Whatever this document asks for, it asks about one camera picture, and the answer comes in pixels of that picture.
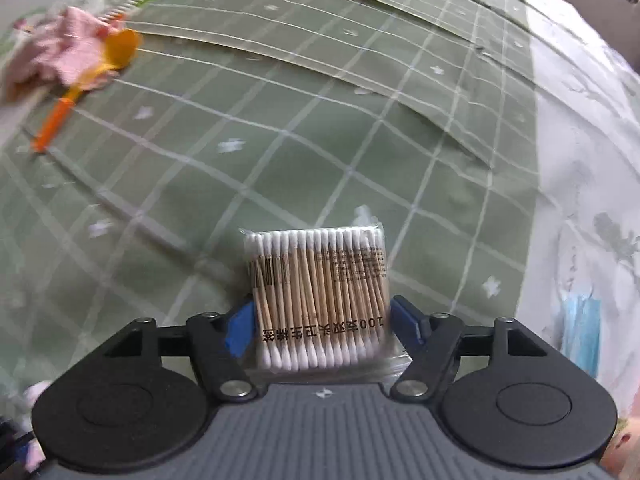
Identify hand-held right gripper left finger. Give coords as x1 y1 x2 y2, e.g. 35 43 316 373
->
105 299 261 403

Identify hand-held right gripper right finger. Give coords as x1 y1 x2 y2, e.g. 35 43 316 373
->
390 295 539 404

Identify cotton swab pack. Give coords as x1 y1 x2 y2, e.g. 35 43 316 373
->
239 205 392 375

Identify blue face mask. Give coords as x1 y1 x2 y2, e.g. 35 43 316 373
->
560 291 604 380

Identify green checked blanket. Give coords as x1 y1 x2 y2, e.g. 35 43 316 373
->
0 0 547 403

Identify white floral bedsheet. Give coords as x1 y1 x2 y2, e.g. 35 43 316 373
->
440 0 640 416

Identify pink cloth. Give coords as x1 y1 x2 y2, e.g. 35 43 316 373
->
2 7 127 102

